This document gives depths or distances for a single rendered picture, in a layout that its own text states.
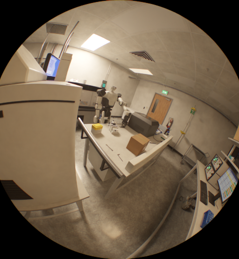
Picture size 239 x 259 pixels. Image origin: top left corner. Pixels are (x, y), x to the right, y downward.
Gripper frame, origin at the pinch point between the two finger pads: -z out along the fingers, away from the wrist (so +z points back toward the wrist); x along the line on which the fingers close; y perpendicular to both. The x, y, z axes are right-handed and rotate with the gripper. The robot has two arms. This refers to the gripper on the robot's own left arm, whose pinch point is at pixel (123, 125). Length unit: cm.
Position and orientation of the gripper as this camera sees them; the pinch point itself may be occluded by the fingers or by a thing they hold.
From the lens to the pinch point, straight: 150.7
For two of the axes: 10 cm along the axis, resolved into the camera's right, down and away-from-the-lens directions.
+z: 3.1, -8.6, -4.0
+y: 7.3, -0.5, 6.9
